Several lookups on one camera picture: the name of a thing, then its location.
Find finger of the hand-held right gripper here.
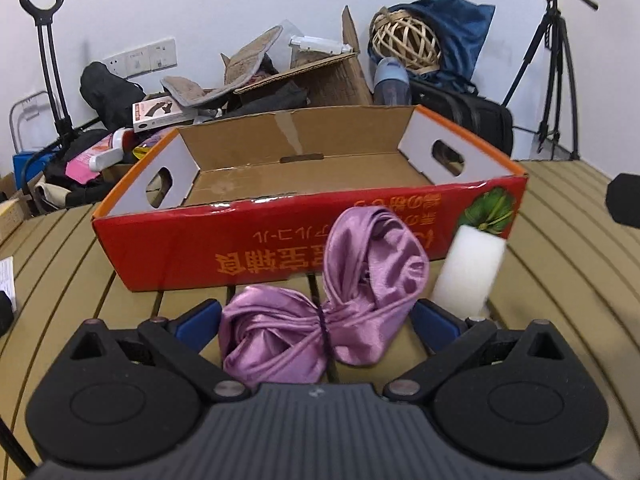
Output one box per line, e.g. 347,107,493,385
606,173,640,229

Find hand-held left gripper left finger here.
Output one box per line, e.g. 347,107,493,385
67,298,252,402

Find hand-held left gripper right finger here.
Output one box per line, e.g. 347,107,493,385
382,298,577,403

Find white foam block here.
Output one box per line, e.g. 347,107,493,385
432,225,506,319

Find red cardboard box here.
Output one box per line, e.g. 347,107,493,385
91,105,529,293

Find pink satin cloth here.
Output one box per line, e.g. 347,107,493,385
219,206,431,386

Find black tripod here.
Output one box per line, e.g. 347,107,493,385
502,0,581,161

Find black suitcase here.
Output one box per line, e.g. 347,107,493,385
407,77,515,159

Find beige cloth bag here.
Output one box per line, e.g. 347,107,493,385
32,182,81,211

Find black cloth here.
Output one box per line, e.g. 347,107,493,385
0,292,19,336

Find white bottle with red cap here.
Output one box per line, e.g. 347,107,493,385
89,128,136,169

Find pink bag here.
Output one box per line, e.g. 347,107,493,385
66,142,119,184

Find white box with black picture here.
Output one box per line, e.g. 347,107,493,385
132,95,184,134

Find yellow-green small box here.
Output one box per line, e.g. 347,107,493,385
0,199,26,241

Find blue velvet bag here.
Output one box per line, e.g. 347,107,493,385
367,0,497,94

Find blue box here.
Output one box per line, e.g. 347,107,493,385
12,152,51,191

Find blue water bottle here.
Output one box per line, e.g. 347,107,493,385
374,57,412,106

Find black rolled bag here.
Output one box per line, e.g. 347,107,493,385
80,61,146,131

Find brown cardboard box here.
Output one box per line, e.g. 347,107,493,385
234,6,374,109

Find beige felt insoles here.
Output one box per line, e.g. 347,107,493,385
161,25,285,109

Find rattan ball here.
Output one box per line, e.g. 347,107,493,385
371,12,442,74

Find clear plastic box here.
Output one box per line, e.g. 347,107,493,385
289,35,361,69

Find black hand cart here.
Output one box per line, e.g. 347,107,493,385
19,0,77,147

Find white wall socket plate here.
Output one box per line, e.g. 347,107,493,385
102,37,178,79

